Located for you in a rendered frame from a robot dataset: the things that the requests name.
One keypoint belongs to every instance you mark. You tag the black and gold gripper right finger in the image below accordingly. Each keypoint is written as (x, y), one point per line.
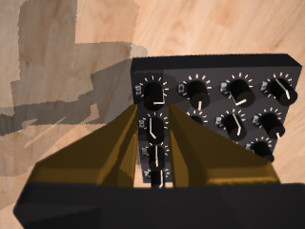
(212, 159)

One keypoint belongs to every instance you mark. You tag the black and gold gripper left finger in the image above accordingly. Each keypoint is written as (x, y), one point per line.
(96, 157)

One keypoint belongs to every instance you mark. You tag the black knob box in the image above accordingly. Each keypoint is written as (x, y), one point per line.
(235, 95)

